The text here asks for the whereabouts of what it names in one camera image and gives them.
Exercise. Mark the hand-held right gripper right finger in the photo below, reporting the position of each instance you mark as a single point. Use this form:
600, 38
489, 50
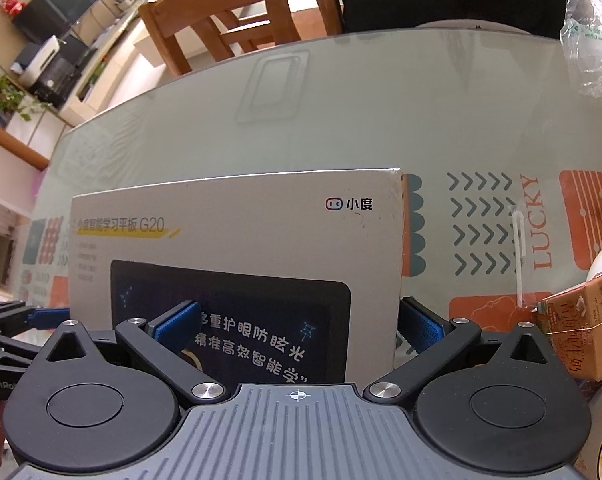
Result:
418, 330

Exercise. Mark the white bowl with yellow food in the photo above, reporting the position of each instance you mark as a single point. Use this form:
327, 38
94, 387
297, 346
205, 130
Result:
601, 435

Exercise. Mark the white printer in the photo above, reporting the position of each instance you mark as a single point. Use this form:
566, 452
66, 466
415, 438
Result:
36, 62

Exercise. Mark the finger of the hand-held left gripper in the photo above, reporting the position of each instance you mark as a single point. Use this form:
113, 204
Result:
46, 315
11, 349

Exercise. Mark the small red ornament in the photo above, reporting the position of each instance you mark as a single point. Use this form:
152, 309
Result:
13, 6

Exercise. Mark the white tablet box lid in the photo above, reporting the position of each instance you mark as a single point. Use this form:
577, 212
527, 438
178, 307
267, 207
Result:
231, 220

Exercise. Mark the brown drink carton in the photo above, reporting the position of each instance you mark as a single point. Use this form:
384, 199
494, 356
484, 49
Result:
586, 330

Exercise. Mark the white TV cabinet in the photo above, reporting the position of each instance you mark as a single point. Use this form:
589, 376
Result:
111, 60

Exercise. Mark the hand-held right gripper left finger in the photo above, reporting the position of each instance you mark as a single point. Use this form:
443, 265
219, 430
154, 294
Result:
178, 327

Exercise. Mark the patterned glass-covered desktop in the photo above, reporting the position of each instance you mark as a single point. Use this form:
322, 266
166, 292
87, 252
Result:
381, 110

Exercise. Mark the green houseplant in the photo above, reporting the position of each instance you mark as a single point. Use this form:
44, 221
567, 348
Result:
1, 92

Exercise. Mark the black television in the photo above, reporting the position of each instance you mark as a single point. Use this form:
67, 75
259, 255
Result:
56, 5

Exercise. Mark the wooden chair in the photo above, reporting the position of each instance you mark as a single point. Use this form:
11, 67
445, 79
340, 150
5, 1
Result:
221, 15

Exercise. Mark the clear straw wrapper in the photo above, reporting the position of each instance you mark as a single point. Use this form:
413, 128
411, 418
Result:
520, 260

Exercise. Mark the black appliance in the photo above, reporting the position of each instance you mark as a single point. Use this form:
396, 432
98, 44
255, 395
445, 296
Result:
63, 77

